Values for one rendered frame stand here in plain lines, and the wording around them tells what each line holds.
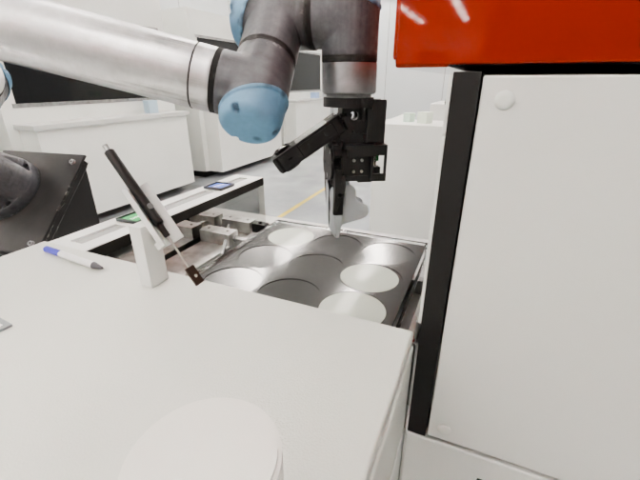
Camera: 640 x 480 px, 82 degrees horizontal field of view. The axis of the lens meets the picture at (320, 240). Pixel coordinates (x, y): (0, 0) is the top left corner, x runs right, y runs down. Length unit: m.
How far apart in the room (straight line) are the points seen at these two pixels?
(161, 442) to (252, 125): 0.34
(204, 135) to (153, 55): 4.82
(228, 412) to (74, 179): 0.85
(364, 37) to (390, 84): 8.17
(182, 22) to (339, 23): 4.82
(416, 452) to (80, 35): 0.61
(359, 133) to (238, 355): 0.34
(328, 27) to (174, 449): 0.47
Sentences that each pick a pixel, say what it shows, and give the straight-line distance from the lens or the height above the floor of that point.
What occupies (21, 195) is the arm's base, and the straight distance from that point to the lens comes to 1.04.
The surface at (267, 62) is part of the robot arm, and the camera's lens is 0.48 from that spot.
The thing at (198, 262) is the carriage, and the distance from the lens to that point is 0.78.
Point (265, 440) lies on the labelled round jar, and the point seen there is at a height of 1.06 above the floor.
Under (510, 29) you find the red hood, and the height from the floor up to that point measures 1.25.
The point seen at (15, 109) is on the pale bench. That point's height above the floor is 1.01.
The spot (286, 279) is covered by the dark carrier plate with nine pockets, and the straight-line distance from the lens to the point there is 0.64.
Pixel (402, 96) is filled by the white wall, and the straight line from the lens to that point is 8.64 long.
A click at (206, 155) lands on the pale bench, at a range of 5.33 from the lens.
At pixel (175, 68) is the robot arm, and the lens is 0.48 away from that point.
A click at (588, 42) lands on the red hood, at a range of 0.35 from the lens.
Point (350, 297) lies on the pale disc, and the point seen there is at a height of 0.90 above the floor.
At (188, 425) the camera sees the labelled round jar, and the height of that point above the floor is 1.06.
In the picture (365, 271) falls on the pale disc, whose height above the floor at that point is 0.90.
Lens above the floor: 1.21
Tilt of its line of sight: 23 degrees down
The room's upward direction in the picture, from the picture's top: straight up
